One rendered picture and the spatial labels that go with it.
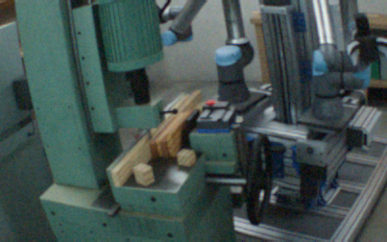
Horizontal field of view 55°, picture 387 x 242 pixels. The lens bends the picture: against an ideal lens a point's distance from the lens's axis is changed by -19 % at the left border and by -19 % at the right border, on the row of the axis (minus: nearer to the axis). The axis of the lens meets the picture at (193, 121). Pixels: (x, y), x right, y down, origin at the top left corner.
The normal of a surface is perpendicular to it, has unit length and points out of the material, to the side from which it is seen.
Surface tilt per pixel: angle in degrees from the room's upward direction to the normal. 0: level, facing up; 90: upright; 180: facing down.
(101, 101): 90
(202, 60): 90
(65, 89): 90
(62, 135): 90
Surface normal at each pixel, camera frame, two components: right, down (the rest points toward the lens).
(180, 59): -0.42, 0.40
